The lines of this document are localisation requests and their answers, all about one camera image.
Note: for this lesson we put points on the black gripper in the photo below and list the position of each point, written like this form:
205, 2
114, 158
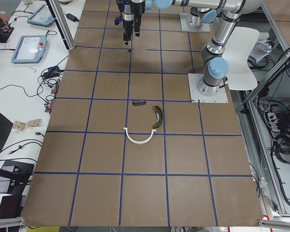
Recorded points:
128, 25
138, 9

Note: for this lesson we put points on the black power adapter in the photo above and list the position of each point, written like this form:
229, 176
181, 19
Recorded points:
72, 18

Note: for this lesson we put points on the dark grey brake pad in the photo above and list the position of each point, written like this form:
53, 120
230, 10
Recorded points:
139, 102

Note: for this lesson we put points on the far teach pendant tablet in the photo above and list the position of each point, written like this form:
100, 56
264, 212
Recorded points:
41, 17

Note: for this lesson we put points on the teach pendant tablet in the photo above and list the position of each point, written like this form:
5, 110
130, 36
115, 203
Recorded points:
30, 49
41, 17

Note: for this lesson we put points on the olive green brake shoe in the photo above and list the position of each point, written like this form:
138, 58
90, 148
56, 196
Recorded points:
159, 116

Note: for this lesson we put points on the white plastic chair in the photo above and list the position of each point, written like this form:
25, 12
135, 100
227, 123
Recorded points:
237, 49

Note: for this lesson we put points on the near teach pendant tablet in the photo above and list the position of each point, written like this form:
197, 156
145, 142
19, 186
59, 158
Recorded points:
30, 49

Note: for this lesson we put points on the bag of wooden pieces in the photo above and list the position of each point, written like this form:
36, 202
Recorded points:
21, 126

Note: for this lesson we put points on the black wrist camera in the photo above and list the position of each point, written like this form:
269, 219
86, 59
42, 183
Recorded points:
118, 20

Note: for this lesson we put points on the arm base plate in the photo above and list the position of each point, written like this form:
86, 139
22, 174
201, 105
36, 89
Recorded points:
191, 23
201, 93

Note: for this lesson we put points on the aluminium frame post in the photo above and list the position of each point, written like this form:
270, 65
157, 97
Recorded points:
60, 21

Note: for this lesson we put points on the white curved plastic bracket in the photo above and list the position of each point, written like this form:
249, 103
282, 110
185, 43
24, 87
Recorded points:
137, 140

